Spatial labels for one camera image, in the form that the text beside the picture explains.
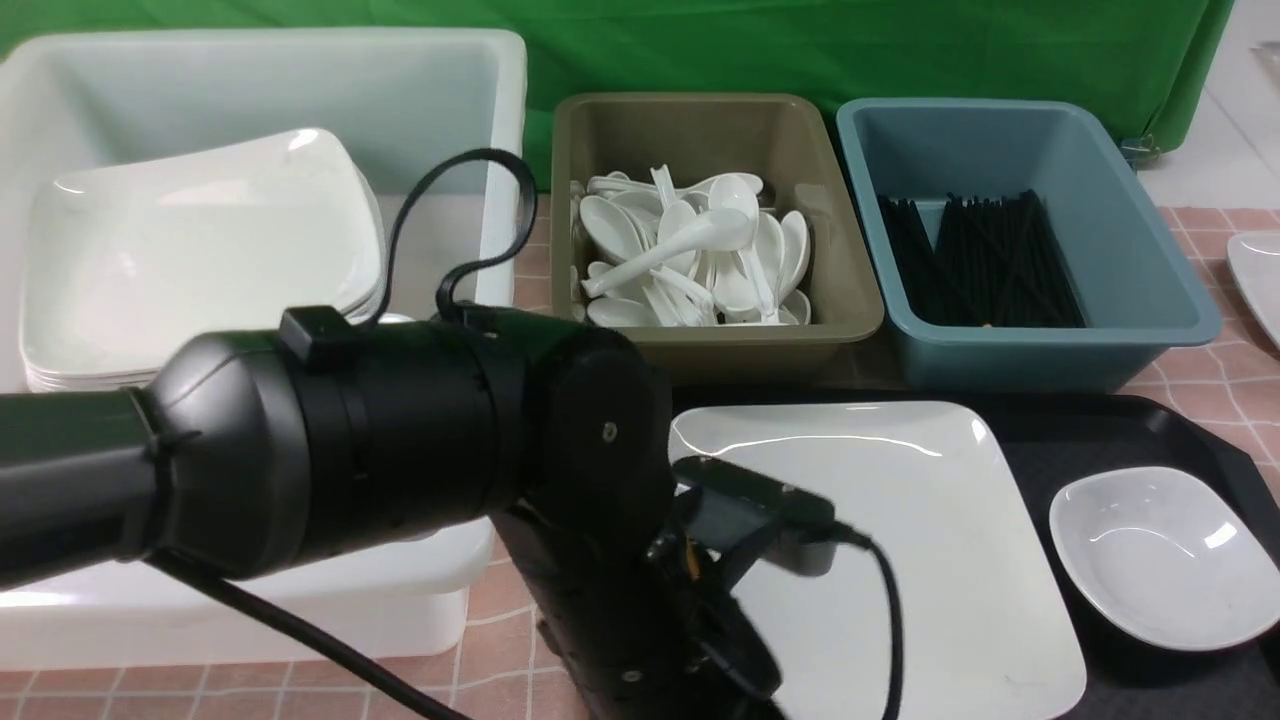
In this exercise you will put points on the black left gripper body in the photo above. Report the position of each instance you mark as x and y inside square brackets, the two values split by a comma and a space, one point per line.
[619, 630]

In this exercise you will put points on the white square rice plate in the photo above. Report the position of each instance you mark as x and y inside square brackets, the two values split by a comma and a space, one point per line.
[987, 635]

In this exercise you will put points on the small white sauce bowl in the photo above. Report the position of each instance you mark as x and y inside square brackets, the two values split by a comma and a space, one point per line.
[1159, 554]

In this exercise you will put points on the white soup spoon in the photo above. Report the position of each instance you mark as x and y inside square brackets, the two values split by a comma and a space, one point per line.
[722, 230]

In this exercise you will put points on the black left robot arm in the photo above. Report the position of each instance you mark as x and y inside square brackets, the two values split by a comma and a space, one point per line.
[254, 452]

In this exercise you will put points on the white plate at right edge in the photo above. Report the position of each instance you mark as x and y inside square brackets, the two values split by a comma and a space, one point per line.
[1253, 259]

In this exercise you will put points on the pile of white soup spoons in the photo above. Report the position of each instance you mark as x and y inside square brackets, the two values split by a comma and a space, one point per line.
[759, 285]

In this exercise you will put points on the black serving tray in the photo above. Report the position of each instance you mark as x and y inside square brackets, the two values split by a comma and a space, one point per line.
[1048, 442]

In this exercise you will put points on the bundle of black chopsticks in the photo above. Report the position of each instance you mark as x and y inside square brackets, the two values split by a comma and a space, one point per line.
[990, 263]

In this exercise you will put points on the teal blue plastic bin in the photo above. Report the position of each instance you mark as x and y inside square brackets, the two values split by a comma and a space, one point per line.
[1138, 292]

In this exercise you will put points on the stack of white square plates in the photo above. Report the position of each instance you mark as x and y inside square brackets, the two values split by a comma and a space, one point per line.
[124, 264]

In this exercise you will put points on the green backdrop cloth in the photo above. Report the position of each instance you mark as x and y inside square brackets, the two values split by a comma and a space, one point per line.
[1139, 66]

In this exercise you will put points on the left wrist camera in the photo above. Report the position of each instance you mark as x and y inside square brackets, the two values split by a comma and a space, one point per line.
[747, 517]

